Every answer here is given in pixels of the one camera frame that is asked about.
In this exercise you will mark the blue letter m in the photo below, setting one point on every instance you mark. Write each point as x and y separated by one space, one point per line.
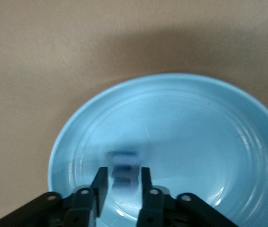
125 160

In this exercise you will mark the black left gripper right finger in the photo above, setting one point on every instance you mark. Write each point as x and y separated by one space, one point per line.
171 210

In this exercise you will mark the brown table mat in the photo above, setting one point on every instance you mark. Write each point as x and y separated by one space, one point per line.
100 35

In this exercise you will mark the blue plate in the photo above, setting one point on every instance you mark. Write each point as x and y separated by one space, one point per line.
195 142

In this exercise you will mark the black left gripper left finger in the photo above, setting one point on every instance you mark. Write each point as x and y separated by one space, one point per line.
53 210

